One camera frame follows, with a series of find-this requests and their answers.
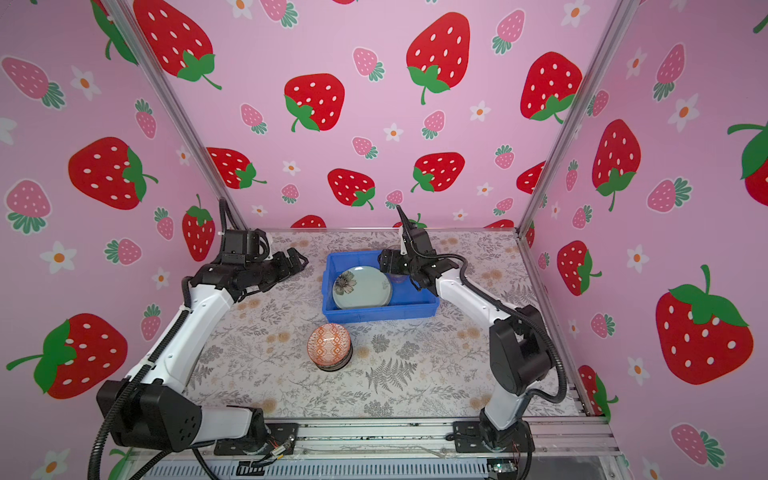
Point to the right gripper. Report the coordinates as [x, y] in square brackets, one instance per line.
[393, 265]

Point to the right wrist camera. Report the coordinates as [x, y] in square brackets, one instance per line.
[415, 242]

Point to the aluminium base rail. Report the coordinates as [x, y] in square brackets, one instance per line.
[409, 448]

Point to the green lit circuit board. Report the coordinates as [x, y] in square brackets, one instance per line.
[501, 469]

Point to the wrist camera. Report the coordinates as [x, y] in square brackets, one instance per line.
[244, 247]
[415, 242]

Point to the blue plastic bin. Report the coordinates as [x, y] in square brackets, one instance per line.
[406, 302]

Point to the dark striped bottom bowl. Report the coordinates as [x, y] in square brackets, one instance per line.
[336, 364]

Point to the orange patterned top bowl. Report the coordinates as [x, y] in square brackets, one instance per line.
[328, 342]

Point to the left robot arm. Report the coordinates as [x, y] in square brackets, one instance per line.
[148, 409]

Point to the green flower plate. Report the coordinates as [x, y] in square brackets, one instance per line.
[361, 287]

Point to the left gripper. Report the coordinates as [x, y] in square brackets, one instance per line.
[295, 266]

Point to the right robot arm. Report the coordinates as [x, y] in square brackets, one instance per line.
[523, 358]

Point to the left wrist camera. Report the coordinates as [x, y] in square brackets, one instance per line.
[244, 247]

